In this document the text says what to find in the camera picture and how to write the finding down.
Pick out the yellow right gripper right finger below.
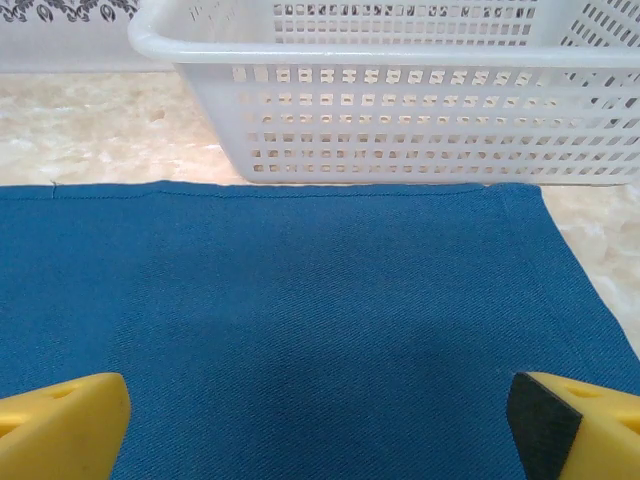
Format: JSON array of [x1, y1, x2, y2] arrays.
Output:
[[505, 370, 640, 480]]

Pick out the white plastic perforated basket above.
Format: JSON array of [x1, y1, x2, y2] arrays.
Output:
[[127, 0, 640, 186]]

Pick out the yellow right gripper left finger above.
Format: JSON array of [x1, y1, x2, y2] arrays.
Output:
[[0, 371, 133, 480]]

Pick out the blue long pants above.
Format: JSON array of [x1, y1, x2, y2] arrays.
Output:
[[0, 180, 640, 480]]

